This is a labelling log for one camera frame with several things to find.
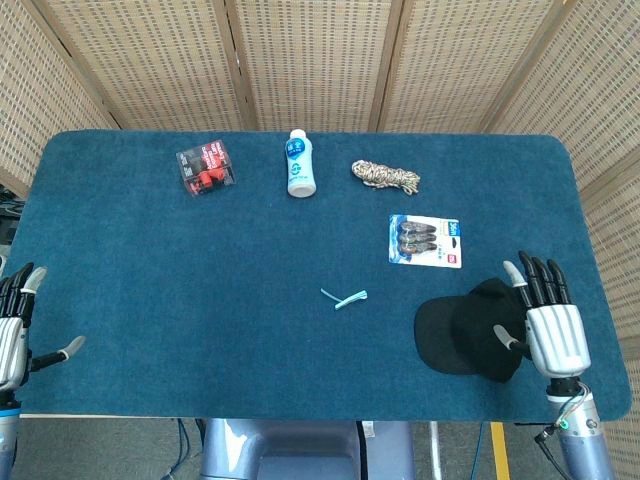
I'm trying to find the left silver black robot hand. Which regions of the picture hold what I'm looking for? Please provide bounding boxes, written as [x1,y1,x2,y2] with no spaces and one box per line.
[0,264,87,399]

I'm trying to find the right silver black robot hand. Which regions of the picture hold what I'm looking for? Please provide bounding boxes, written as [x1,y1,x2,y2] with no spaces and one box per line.
[492,250,592,382]

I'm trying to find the black baseball cap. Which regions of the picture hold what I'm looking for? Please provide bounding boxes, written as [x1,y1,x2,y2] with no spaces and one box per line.
[413,277,534,385]

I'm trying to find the yellow floor tape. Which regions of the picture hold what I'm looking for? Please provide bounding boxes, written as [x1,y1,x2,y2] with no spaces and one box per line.
[489,422,512,480]

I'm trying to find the blue hair clip card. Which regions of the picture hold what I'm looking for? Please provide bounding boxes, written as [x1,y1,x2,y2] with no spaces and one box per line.
[387,213,465,270]

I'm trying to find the white table leg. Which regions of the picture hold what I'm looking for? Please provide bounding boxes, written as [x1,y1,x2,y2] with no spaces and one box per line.
[428,421,442,480]

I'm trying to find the blue table mat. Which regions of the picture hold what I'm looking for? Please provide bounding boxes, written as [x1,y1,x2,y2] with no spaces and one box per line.
[17,129,633,424]

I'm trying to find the clear box with red toy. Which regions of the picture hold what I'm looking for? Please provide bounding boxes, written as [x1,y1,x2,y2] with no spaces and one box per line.
[175,138,238,198]

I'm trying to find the blue-grey robot torso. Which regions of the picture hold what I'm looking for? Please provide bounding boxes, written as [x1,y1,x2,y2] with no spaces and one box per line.
[199,418,416,480]

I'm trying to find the white plastic bottle blue label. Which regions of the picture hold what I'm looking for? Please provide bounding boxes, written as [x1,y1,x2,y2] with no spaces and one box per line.
[286,128,318,198]

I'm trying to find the woven rattan folding screen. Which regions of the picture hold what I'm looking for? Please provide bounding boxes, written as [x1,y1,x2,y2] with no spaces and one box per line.
[0,0,640,480]

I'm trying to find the coloured right wrist wires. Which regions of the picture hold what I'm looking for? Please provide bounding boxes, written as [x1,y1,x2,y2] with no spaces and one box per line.
[553,385,589,432]

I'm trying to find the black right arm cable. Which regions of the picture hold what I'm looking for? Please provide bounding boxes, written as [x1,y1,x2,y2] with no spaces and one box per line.
[533,423,575,480]

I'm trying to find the dark equipment with cables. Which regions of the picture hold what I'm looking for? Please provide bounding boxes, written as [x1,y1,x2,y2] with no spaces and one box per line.
[0,184,26,271]

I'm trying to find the blue floor cable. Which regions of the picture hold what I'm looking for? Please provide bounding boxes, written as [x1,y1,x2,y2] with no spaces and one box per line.
[167,418,202,480]

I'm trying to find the coiled multicolour rope bundle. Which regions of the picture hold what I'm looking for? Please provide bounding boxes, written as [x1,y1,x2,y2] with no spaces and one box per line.
[350,158,422,196]

